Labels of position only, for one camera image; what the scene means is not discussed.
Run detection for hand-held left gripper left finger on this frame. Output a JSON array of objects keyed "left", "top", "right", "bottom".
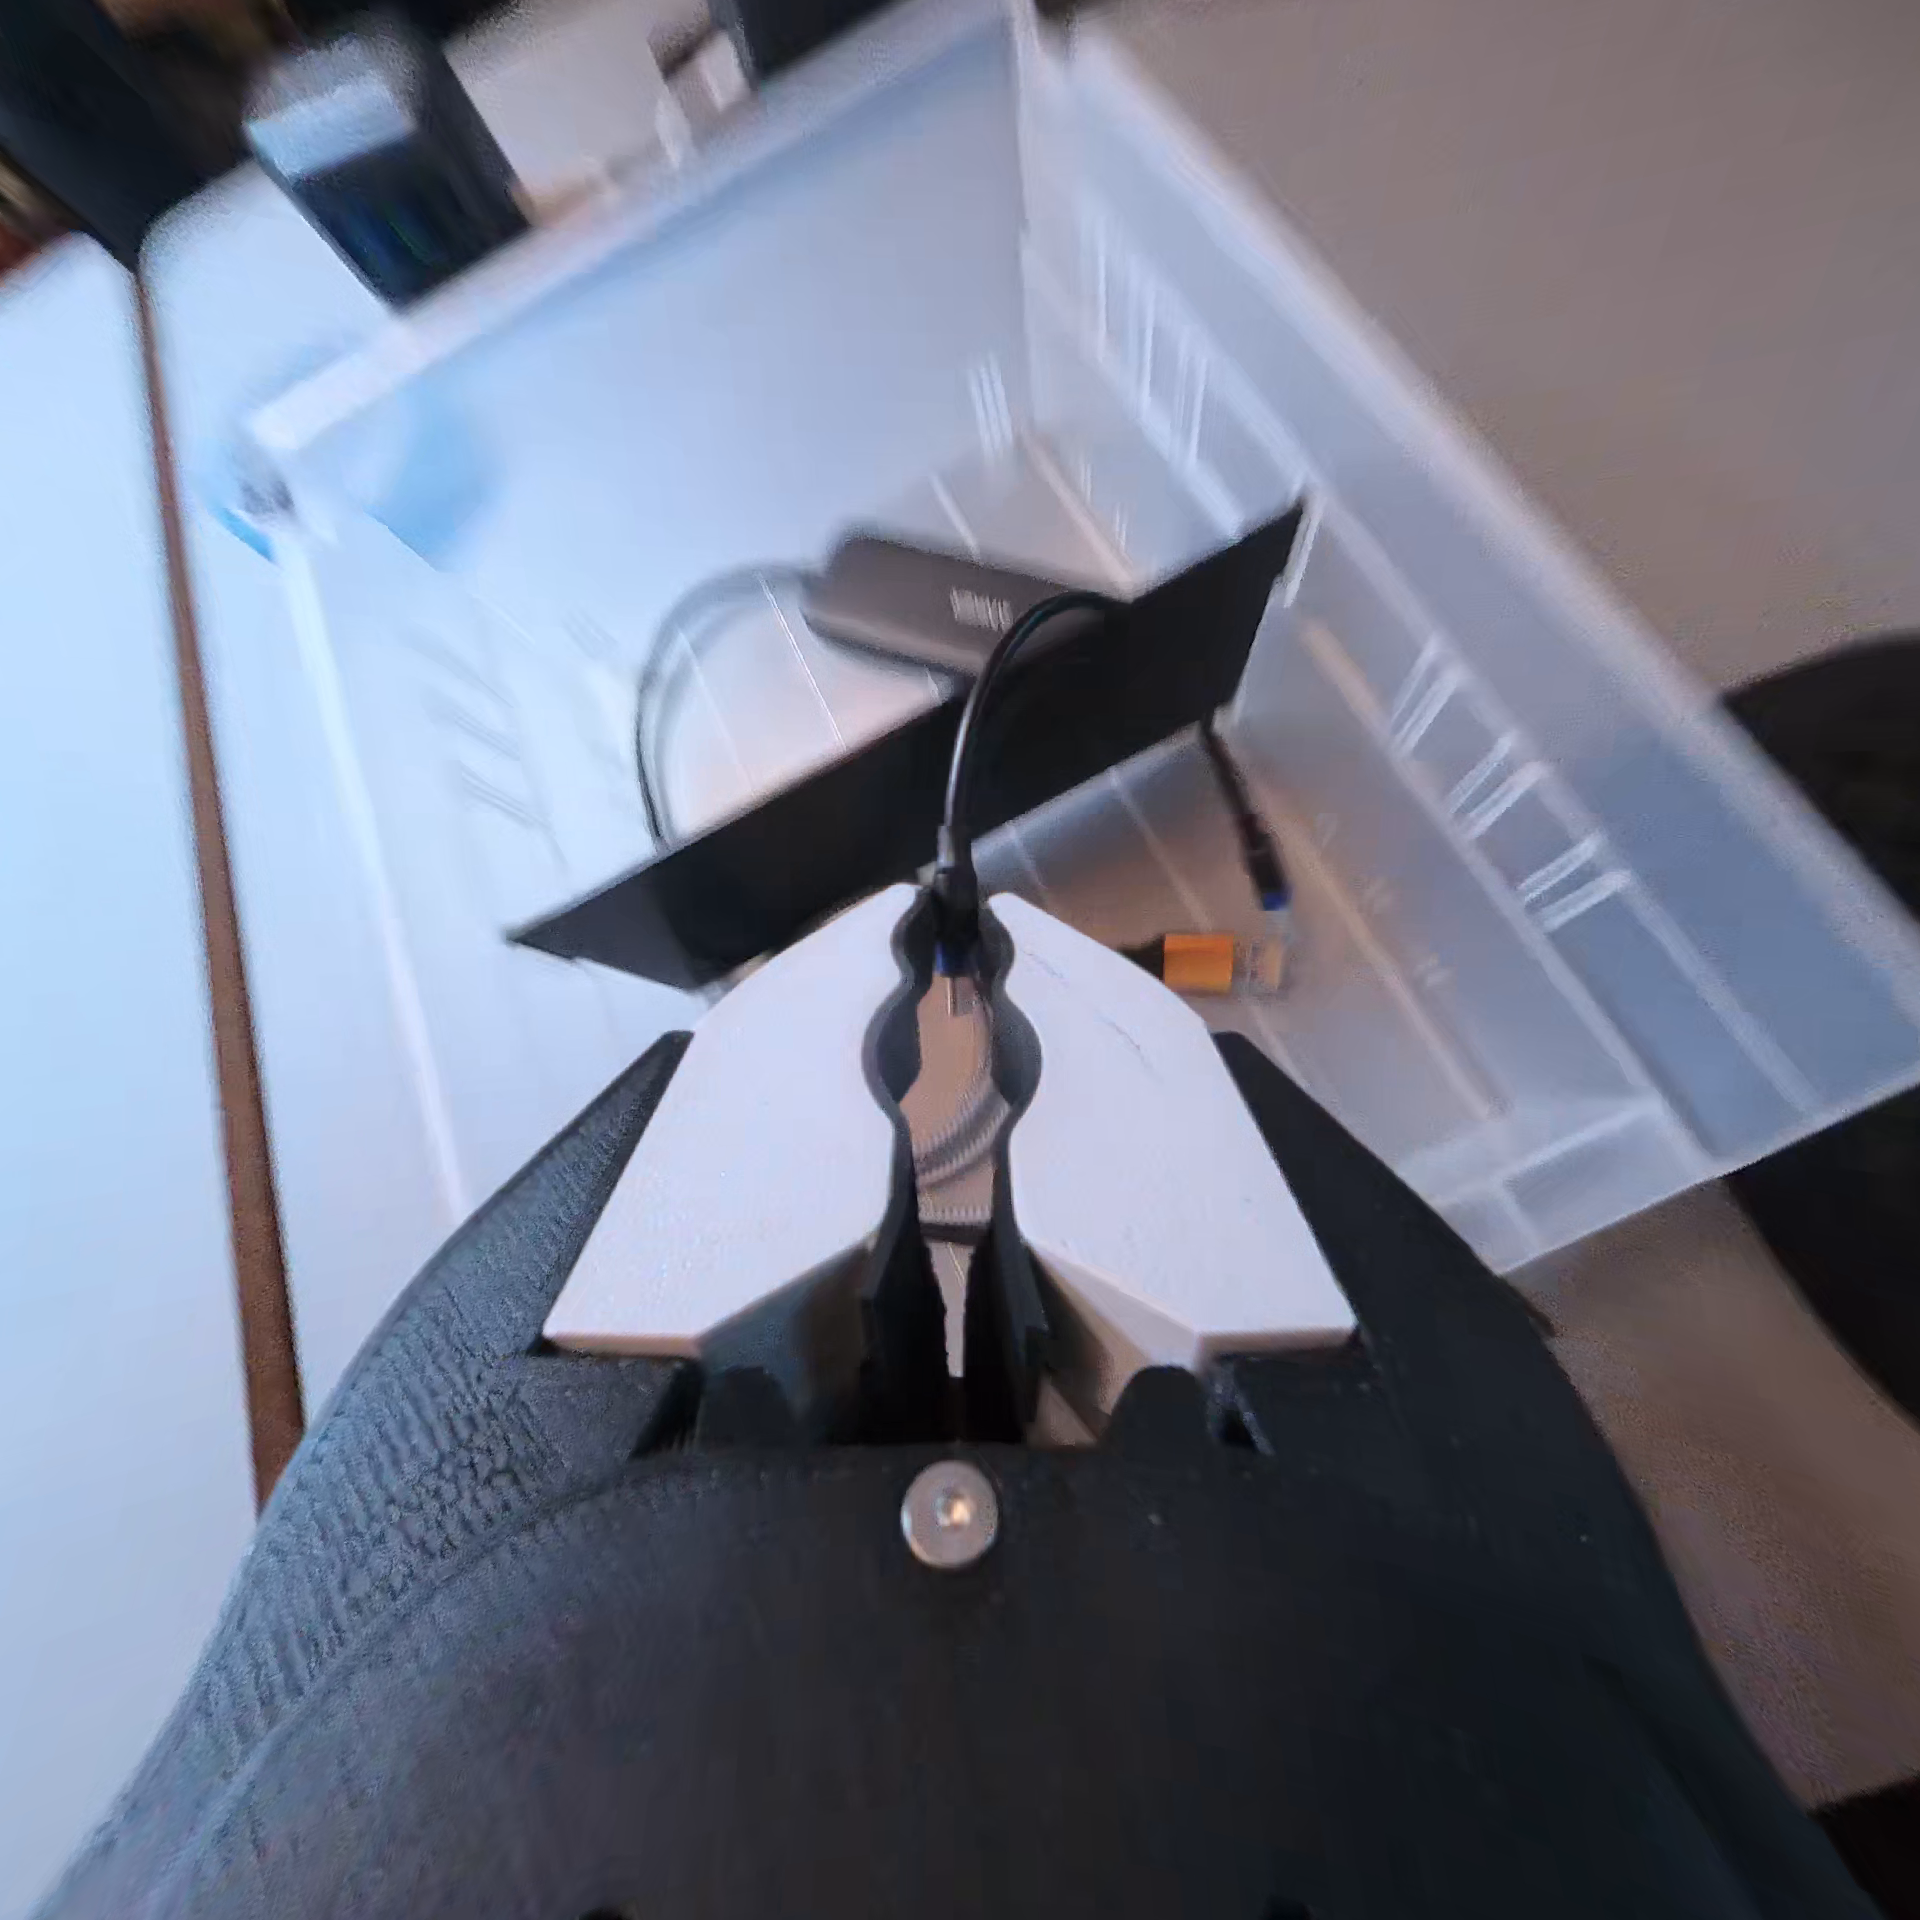
[{"left": 539, "top": 881, "right": 939, "bottom": 1364}]

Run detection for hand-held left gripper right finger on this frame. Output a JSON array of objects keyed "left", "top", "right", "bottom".
[{"left": 981, "top": 890, "right": 1362, "bottom": 1378}]

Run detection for braided usb cable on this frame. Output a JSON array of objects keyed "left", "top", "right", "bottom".
[{"left": 900, "top": 588, "right": 1304, "bottom": 1351}]

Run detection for clear plastic bin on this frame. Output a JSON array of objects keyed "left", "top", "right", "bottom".
[{"left": 211, "top": 0, "right": 1920, "bottom": 1275}]

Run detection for grey usb hub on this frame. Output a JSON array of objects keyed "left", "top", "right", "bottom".
[{"left": 799, "top": 527, "right": 1058, "bottom": 668}]

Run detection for orange usb stick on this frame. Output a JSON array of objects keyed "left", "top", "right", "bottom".
[{"left": 1128, "top": 929, "right": 1293, "bottom": 999}]

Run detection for black bin divider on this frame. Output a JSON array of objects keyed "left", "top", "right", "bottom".
[{"left": 506, "top": 502, "right": 1309, "bottom": 995}]

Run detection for small grey box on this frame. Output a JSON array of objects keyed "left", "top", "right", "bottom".
[{"left": 240, "top": 14, "right": 530, "bottom": 309}]

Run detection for grey hub cable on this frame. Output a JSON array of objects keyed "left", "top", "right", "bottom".
[{"left": 636, "top": 560, "right": 842, "bottom": 841}]

